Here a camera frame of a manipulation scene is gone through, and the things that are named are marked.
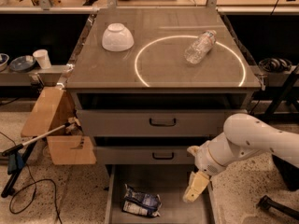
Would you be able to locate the grey bowl at edge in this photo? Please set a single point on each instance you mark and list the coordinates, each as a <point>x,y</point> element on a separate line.
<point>3,61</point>

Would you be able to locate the blue grey plate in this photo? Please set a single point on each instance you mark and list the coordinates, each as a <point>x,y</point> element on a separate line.
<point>22,64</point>

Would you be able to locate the grey top drawer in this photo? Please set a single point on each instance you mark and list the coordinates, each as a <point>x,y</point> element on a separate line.
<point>150,115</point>

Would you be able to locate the grey open bottom drawer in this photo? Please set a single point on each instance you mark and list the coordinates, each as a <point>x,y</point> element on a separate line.
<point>169,182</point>

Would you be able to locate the clear plastic water bottle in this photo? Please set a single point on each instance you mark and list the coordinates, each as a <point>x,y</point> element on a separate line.
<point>202,45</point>

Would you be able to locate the reacher grabber tool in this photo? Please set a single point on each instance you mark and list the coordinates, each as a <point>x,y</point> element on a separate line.
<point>19,154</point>

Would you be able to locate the blue chip bag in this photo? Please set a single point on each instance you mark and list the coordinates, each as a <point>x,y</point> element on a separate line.
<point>141,203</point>

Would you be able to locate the grey side shelf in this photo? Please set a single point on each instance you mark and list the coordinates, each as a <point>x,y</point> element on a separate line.
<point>48,77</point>

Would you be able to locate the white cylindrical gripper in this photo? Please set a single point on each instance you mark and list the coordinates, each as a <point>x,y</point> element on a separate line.
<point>206,160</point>

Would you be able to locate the grey middle drawer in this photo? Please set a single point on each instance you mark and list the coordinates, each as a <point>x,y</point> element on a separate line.
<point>145,150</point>

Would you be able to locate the grey drawer cabinet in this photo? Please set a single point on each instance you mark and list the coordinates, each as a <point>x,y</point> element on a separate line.
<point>155,64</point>

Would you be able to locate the white upturned bowl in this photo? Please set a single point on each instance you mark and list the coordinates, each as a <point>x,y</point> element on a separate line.
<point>117,37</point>

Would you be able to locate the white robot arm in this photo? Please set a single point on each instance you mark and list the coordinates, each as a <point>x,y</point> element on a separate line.
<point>243,137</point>

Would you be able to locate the white paper cup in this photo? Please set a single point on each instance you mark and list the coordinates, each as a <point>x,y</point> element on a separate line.
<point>42,57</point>

